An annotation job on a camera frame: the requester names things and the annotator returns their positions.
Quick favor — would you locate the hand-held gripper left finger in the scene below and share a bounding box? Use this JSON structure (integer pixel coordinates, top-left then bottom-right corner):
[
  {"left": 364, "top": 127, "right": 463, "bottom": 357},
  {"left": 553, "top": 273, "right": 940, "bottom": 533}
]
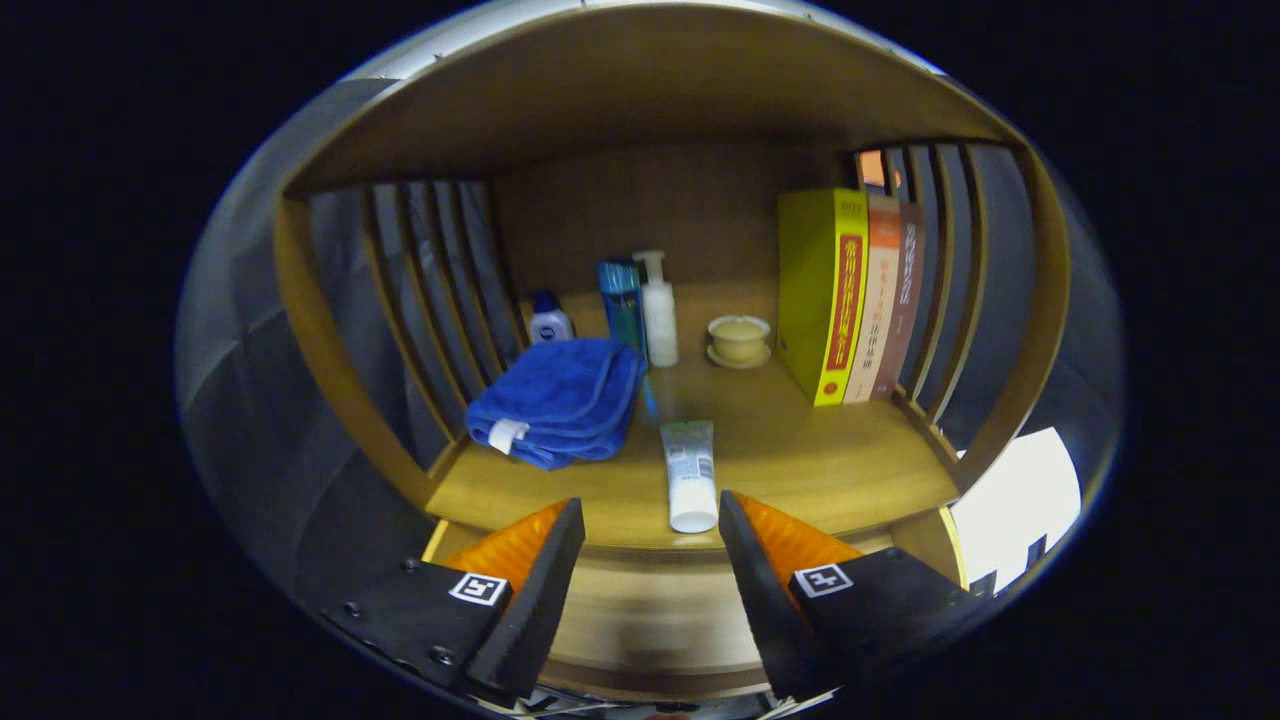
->
[{"left": 320, "top": 497, "right": 587, "bottom": 706}]

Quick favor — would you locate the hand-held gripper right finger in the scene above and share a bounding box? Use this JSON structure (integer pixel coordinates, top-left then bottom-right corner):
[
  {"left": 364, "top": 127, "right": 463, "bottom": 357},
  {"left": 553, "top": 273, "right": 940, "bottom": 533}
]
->
[{"left": 718, "top": 490, "right": 986, "bottom": 701}]

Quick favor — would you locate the wooden drawer with black knob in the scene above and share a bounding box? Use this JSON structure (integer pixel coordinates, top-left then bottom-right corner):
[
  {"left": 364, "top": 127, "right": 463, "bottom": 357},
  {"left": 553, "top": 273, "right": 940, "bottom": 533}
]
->
[{"left": 420, "top": 505, "right": 971, "bottom": 701}]

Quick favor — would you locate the white squeeze tube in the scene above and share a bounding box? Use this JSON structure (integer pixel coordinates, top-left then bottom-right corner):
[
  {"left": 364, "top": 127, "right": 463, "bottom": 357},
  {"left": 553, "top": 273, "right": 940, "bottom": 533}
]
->
[{"left": 658, "top": 420, "right": 720, "bottom": 535}]

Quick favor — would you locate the wooden countertop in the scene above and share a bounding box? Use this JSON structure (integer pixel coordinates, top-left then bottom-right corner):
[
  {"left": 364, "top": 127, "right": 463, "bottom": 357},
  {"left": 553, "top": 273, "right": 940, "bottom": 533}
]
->
[{"left": 425, "top": 285, "right": 961, "bottom": 551}]

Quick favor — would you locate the white side cabinet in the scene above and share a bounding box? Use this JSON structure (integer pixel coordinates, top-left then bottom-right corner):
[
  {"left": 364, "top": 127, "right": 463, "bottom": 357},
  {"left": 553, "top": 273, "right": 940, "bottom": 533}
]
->
[{"left": 950, "top": 427, "right": 1083, "bottom": 596}]

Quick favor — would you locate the wooden cabinet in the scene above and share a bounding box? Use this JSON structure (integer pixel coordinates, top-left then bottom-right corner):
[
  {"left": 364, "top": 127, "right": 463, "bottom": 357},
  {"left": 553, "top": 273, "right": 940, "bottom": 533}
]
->
[{"left": 272, "top": 5, "right": 1071, "bottom": 701}]

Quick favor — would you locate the blue folded towel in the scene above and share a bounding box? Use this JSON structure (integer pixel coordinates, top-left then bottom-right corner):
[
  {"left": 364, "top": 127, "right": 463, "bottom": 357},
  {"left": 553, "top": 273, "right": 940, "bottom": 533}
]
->
[{"left": 464, "top": 338, "right": 648, "bottom": 471}]

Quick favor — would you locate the beige lidded teacup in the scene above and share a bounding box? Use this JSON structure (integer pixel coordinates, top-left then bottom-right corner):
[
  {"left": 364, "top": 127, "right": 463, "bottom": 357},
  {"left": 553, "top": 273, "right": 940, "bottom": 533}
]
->
[{"left": 706, "top": 314, "right": 773, "bottom": 371}]

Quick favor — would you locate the small white blue-capped bottle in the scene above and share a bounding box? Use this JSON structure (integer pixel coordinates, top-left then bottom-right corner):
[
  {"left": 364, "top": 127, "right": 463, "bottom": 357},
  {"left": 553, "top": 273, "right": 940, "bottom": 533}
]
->
[{"left": 527, "top": 290, "right": 576, "bottom": 346}]

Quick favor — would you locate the white pump bottle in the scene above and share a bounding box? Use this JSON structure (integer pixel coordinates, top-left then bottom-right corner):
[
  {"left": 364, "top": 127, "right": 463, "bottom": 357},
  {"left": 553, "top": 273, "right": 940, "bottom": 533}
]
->
[{"left": 632, "top": 249, "right": 681, "bottom": 369}]

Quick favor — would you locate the teal blue bottle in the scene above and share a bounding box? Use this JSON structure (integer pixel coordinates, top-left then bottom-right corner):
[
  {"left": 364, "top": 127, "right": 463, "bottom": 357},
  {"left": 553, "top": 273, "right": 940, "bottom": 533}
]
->
[{"left": 597, "top": 258, "right": 649, "bottom": 361}]

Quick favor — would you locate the yellow book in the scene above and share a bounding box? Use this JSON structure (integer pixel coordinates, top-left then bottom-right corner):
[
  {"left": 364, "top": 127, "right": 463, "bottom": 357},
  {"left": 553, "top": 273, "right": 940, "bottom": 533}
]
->
[{"left": 777, "top": 188, "right": 869, "bottom": 408}]

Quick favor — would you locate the orange and white book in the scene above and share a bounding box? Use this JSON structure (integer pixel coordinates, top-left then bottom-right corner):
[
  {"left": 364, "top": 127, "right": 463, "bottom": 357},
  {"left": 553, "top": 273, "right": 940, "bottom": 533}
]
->
[{"left": 843, "top": 193, "right": 901, "bottom": 405}]

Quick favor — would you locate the brown book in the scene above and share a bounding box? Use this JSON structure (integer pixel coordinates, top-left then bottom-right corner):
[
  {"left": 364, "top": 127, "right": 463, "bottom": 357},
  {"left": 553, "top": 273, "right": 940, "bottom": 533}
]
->
[{"left": 870, "top": 200, "right": 926, "bottom": 401}]

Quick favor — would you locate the black backdrop cloth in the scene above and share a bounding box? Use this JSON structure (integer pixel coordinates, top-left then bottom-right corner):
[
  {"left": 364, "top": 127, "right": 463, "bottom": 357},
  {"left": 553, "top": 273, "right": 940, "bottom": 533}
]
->
[{"left": 175, "top": 80, "right": 1126, "bottom": 621}]

